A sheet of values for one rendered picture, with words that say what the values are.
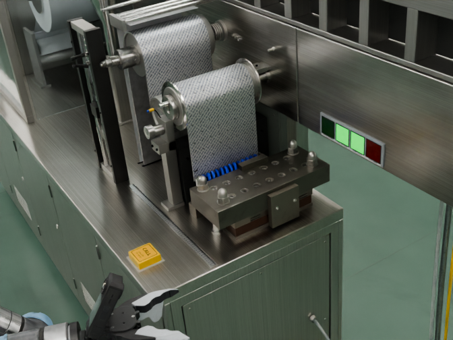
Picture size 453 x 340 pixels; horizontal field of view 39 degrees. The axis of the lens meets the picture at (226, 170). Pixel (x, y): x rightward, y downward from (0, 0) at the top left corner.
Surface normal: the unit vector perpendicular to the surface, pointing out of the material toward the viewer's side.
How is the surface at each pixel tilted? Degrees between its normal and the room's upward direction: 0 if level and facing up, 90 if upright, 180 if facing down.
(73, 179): 0
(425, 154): 90
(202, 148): 90
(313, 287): 90
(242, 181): 0
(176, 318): 90
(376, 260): 0
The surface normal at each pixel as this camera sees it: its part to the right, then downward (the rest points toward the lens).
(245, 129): 0.54, 0.39
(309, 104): -0.84, 0.33
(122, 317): -0.11, -0.92
